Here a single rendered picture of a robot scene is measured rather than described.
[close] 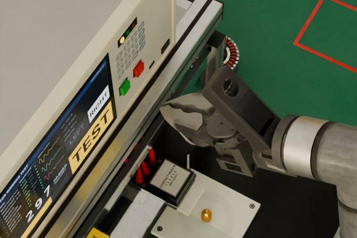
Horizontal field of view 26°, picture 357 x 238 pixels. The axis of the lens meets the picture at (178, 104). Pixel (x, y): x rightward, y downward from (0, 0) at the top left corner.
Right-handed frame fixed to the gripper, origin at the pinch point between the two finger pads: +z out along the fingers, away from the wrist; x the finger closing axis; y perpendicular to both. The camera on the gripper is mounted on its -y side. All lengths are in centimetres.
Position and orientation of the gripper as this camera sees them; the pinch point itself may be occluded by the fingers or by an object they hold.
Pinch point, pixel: (166, 105)
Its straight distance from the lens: 108.5
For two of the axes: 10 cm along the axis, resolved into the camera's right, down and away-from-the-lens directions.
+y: 3.7, 6.5, 6.7
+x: 5.0, -7.4, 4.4
